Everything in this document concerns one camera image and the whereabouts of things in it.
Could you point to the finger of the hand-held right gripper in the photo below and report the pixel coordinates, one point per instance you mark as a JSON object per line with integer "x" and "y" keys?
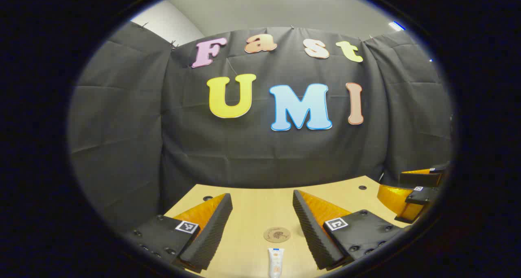
{"x": 397, "y": 200}
{"x": 423, "y": 178}

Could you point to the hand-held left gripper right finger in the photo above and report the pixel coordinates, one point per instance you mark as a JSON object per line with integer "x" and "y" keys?
{"x": 311, "y": 233}

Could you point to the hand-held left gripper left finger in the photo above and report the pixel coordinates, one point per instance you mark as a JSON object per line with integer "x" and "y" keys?
{"x": 211, "y": 233}

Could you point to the round cork coaster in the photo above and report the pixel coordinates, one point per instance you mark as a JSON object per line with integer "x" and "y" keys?
{"x": 277, "y": 235}

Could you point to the white toothpaste tube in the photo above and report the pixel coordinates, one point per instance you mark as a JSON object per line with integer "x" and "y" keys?
{"x": 276, "y": 261}

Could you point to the light wooden desktop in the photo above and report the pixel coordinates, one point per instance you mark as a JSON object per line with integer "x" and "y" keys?
{"x": 252, "y": 213}

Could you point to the ceiling light panel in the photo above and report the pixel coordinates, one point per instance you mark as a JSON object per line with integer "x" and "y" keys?
{"x": 397, "y": 25}

